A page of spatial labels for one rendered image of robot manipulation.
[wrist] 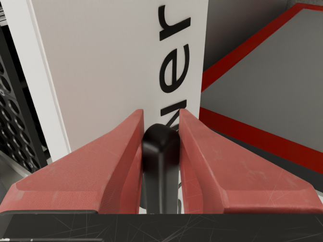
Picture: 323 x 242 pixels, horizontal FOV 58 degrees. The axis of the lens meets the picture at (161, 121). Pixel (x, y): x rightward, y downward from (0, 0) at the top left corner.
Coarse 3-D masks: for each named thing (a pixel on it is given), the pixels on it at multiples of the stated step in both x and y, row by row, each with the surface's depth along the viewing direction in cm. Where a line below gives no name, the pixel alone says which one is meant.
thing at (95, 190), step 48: (96, 144) 8; (48, 192) 5; (96, 192) 5; (0, 240) 5; (48, 240) 5; (96, 240) 5; (144, 240) 5; (192, 240) 5; (240, 240) 5; (288, 240) 5
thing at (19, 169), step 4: (44, 148) 33; (0, 152) 33; (0, 156) 32; (4, 156) 32; (4, 160) 32; (8, 160) 32; (12, 160) 32; (48, 160) 32; (8, 164) 32; (12, 164) 31; (16, 164) 31; (48, 164) 31; (12, 168) 32; (16, 168) 31; (20, 168) 31; (24, 168) 31; (20, 172) 31; (24, 172) 30; (28, 172) 30; (24, 176) 31
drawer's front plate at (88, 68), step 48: (0, 0) 9; (48, 0) 9; (96, 0) 10; (144, 0) 12; (192, 0) 15; (48, 48) 10; (96, 48) 11; (144, 48) 14; (192, 48) 17; (48, 96) 11; (96, 96) 12; (144, 96) 15; (192, 96) 20; (48, 144) 13
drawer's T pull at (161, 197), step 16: (160, 128) 11; (144, 144) 11; (160, 144) 11; (176, 144) 12; (144, 160) 12; (160, 160) 11; (176, 160) 12; (144, 176) 12; (160, 176) 12; (176, 176) 13; (144, 192) 13; (160, 192) 12; (176, 192) 13; (144, 208) 14; (160, 208) 13; (176, 208) 14
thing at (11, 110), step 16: (0, 32) 18; (0, 48) 18; (0, 64) 20; (0, 80) 20; (16, 80) 20; (16, 96) 20; (16, 112) 22; (32, 128) 22; (32, 144) 22; (32, 160) 25
